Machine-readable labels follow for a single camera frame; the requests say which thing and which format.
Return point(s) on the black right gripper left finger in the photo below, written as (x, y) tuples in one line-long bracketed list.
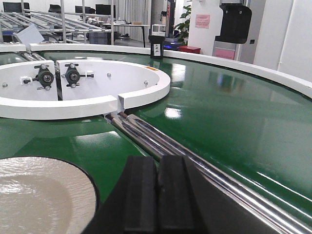
[(130, 208)]

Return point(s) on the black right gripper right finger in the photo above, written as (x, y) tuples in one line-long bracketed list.
[(189, 204)]

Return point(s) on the beige plate black rim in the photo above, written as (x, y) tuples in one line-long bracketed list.
[(45, 195)]

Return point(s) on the white shelf cart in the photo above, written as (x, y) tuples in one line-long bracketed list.
[(158, 30)]

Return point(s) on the steel conveyor rollers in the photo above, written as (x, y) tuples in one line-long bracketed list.
[(31, 56), (158, 145)]

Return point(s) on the right green bearing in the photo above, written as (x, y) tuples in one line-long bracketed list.
[(73, 76)]

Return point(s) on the green bearing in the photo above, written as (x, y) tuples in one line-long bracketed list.
[(73, 76), (44, 77)]

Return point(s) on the white outer conveyor rim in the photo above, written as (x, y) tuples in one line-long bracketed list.
[(202, 72)]

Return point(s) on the pink lower notice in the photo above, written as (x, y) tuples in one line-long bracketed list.
[(224, 53)]

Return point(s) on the red fire extinguisher box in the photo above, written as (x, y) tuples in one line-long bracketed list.
[(189, 49)]

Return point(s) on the left green bearing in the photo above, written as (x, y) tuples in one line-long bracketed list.
[(44, 77)]

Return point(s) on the blue lit mobile robot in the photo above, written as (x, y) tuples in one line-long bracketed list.
[(172, 44)]

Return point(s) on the black sensor box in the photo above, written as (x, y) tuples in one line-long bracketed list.
[(156, 46)]

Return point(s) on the green potted plant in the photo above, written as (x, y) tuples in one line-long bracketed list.
[(184, 26)]

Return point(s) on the office desk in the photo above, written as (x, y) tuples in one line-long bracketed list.
[(131, 34)]

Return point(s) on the far steel conveyor rollers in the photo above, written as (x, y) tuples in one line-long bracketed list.
[(31, 56)]

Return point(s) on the metal roller rack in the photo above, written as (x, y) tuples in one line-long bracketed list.
[(55, 22)]

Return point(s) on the white paper card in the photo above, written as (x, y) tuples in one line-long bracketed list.
[(30, 34)]

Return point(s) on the pink wall notice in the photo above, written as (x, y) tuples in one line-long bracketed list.
[(202, 21)]

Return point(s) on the black wall dispenser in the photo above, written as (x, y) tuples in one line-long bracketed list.
[(235, 23)]

